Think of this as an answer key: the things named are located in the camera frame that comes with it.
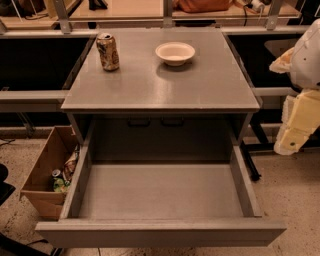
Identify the orange soda can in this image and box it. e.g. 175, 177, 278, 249
96, 33, 120, 71

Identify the orange bag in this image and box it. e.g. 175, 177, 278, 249
172, 0, 233, 13

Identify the dark chair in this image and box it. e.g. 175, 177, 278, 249
264, 37, 320, 148

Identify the white paper bowl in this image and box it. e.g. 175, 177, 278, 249
155, 42, 195, 66

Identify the open grey top drawer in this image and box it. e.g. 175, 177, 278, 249
36, 117, 286, 248

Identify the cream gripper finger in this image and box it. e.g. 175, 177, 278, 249
274, 89, 320, 155
269, 48, 294, 74

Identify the crumpled snack wrapper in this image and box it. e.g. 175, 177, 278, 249
62, 152, 78, 182

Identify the green can in box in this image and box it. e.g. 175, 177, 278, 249
51, 169, 70, 193

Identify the grey cabinet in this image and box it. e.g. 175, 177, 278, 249
62, 28, 259, 142

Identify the cardboard box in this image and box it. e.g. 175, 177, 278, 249
20, 126, 78, 220

